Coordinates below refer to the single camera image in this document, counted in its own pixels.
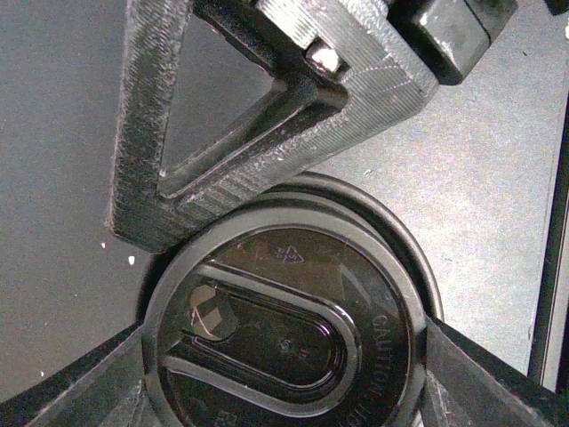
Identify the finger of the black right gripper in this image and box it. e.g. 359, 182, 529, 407
106, 1, 438, 253

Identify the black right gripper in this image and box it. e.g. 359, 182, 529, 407
388, 0, 517, 85

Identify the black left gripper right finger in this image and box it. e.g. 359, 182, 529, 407
421, 318, 568, 426

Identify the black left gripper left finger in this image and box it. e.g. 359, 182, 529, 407
0, 323, 150, 427

